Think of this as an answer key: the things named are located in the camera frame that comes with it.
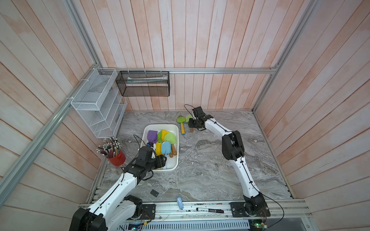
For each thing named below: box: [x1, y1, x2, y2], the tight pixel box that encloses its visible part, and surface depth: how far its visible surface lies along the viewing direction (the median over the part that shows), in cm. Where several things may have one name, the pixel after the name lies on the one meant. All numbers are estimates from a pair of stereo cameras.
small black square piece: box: [149, 189, 160, 198], surface depth 81 cm
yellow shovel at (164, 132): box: [161, 129, 170, 142], surface depth 105 cm
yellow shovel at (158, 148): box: [155, 141, 164, 156], surface depth 97 cm
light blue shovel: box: [160, 141, 172, 157], surface depth 97 cm
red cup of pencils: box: [95, 137, 127, 167], surface depth 81 cm
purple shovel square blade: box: [146, 129, 158, 144], surface depth 103 cm
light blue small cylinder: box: [176, 196, 184, 210], surface depth 76 cm
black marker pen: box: [196, 207, 225, 214], surface depth 75 cm
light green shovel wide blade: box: [164, 131, 177, 145], surface depth 103 cm
